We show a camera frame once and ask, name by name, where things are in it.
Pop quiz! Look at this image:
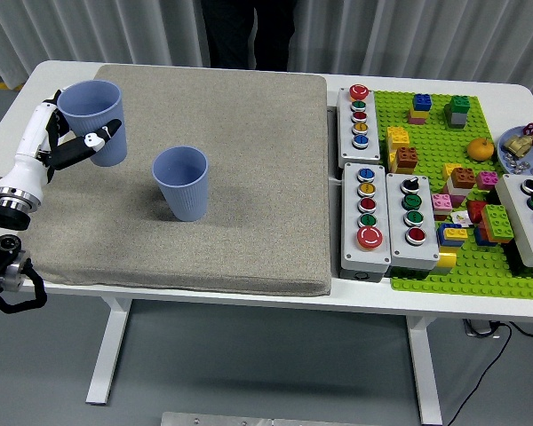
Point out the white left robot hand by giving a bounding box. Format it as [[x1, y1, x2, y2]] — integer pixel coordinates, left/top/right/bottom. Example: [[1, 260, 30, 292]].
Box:
[[0, 88, 123, 201]]

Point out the blue ribbed plastic cup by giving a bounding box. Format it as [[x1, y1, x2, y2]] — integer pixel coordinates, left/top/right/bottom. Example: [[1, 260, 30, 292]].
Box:
[[56, 79, 129, 169], [151, 146, 210, 222]]

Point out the white pleated curtain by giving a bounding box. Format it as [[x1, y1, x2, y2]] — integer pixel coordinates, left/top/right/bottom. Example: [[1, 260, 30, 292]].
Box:
[[0, 0, 533, 92]]

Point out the white table leg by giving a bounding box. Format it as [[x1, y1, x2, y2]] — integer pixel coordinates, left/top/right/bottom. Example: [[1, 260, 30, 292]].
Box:
[[84, 297, 134, 406], [406, 315, 444, 425]]

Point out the grey-brown fabric mat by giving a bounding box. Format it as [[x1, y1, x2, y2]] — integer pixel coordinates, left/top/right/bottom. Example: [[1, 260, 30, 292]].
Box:
[[20, 64, 332, 297]]

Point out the person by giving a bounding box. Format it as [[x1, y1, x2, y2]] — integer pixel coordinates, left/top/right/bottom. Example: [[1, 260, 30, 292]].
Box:
[[199, 0, 299, 72]]

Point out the grey five-button control box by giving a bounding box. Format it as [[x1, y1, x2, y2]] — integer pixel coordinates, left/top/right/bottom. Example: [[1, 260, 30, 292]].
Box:
[[336, 83, 382, 170], [339, 162, 393, 283]]

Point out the brown toy brick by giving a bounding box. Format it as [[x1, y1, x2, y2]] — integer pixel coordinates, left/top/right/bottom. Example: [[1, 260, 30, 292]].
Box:
[[394, 146, 420, 173], [449, 167, 478, 189]]

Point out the green studded baseplate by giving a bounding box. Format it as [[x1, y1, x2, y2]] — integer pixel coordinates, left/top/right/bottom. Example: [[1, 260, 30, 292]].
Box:
[[372, 90, 533, 301]]

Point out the white toy brick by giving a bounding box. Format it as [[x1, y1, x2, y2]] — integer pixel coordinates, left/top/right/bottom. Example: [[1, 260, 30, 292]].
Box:
[[446, 180, 470, 199]]

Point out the grey toy brick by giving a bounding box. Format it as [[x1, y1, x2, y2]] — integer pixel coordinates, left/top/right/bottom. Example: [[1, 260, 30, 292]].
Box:
[[446, 109, 468, 130]]

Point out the orange fruit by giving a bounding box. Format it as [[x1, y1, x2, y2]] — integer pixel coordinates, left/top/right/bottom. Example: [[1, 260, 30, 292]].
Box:
[[465, 137, 495, 161]]

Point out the magenta toy brick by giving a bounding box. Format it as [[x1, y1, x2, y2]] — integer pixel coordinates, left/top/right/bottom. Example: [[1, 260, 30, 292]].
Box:
[[475, 170, 500, 192]]

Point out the large green toy brick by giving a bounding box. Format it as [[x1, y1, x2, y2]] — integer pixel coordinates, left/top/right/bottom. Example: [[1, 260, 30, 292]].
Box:
[[480, 203, 515, 244]]

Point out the grey power adapter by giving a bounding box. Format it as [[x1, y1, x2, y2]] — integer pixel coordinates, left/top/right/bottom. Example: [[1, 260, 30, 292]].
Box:
[[463, 319, 503, 339]]

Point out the brass valve with red handwheel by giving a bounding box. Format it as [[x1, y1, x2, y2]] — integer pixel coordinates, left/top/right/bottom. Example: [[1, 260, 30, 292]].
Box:
[[502, 122, 533, 159]]

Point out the grey selector switch control box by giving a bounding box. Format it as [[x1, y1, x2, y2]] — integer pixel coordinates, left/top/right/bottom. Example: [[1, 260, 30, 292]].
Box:
[[493, 173, 533, 280], [385, 172, 441, 280]]

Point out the black power cable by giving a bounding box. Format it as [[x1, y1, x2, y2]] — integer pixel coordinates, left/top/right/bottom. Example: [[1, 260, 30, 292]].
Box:
[[443, 321, 533, 426]]

